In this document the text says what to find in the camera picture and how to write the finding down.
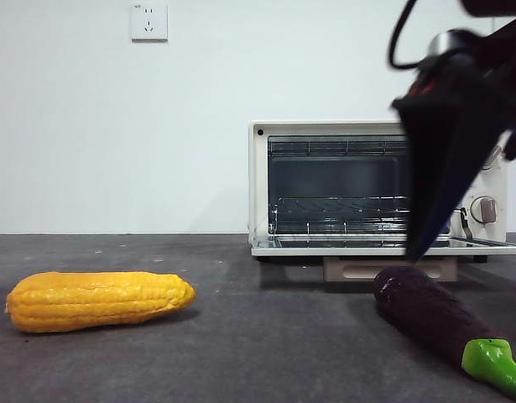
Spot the white oven knob taupe pointer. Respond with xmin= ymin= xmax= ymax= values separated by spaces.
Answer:
xmin=470 ymin=196 xmax=500 ymax=223
xmin=482 ymin=145 xmax=503 ymax=171

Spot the white wall socket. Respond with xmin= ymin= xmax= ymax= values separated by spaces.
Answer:
xmin=130 ymin=3 xmax=169 ymax=42

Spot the wire oven rack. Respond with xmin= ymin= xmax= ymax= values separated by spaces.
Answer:
xmin=268 ymin=196 xmax=414 ymax=237

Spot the glass oven door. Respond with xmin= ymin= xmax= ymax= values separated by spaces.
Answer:
xmin=251 ymin=233 xmax=516 ymax=258

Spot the wire heating element guard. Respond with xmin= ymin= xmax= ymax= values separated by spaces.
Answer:
xmin=268 ymin=140 xmax=412 ymax=157

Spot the purple eggplant green stem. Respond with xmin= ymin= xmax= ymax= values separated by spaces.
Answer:
xmin=373 ymin=264 xmax=516 ymax=400

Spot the yellow corn cob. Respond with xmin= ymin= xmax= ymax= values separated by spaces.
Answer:
xmin=5 ymin=271 xmax=197 ymax=335

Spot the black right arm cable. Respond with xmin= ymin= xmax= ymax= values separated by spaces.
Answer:
xmin=385 ymin=0 xmax=435 ymax=71

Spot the taupe oven door handle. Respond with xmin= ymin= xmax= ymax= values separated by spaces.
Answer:
xmin=323 ymin=256 xmax=459 ymax=282

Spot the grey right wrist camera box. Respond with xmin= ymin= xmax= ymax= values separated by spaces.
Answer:
xmin=429 ymin=30 xmax=466 ymax=56

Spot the white Toshiba toaster oven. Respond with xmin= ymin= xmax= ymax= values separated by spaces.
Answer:
xmin=248 ymin=120 xmax=508 ymax=264

